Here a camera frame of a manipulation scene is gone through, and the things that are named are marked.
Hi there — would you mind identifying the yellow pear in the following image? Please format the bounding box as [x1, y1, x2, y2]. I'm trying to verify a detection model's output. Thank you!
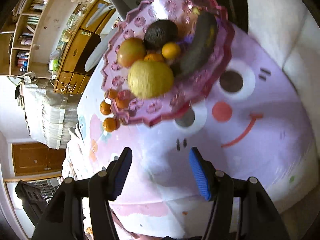
[127, 60, 174, 99]

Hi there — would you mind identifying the overripe dark banana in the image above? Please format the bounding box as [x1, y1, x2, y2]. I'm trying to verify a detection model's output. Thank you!
[171, 11, 218, 77]

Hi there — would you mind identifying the large orange tangerine front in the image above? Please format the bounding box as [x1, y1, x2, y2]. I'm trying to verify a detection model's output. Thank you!
[162, 42, 181, 60]

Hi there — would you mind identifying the red apple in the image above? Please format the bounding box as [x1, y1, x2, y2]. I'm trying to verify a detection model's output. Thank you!
[117, 37, 146, 68]

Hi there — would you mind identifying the dark avocado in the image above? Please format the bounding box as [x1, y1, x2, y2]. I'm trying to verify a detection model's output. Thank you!
[143, 20, 178, 50]

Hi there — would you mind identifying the brown wooden door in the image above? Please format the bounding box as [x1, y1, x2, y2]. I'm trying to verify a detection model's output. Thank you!
[11, 142, 66, 176]

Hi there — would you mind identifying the pink floral bed quilt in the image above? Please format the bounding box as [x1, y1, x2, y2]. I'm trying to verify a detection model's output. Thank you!
[62, 123, 88, 180]

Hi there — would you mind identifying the cartoon printed tablecloth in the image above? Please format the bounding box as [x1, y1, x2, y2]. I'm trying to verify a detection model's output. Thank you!
[62, 24, 318, 240]

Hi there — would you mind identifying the pink glass fruit bowl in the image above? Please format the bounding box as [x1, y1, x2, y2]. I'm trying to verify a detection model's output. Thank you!
[101, 0, 235, 126]

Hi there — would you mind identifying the white lace covered cabinet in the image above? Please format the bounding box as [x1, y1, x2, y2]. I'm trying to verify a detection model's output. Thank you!
[20, 79, 81, 150]

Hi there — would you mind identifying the small yellow tangerine top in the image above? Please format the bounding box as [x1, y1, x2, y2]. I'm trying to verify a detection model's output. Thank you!
[106, 89, 118, 100]

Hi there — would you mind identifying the wooden desk with drawers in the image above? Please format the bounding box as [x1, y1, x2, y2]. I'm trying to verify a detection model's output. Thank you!
[54, 0, 116, 94]

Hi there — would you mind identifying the green tissue pack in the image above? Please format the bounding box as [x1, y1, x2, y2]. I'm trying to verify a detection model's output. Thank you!
[48, 58, 59, 73]

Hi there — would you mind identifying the wooden bookshelf hutch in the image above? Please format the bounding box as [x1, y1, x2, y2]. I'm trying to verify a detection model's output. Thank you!
[1, 0, 75, 79]

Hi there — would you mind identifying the grey office chair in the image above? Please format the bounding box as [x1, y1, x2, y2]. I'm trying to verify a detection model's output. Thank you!
[85, 0, 142, 72]

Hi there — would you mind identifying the white butterfly curtain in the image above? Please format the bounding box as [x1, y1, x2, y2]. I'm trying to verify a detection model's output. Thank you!
[243, 0, 320, 86]

